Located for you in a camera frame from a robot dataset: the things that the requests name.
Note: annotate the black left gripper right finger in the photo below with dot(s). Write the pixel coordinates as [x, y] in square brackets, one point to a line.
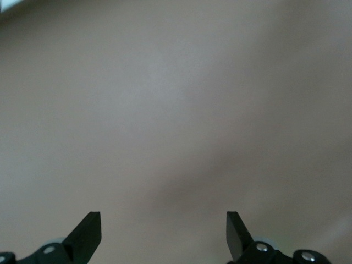
[242, 247]

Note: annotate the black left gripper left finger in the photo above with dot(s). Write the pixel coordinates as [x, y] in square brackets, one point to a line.
[77, 244]

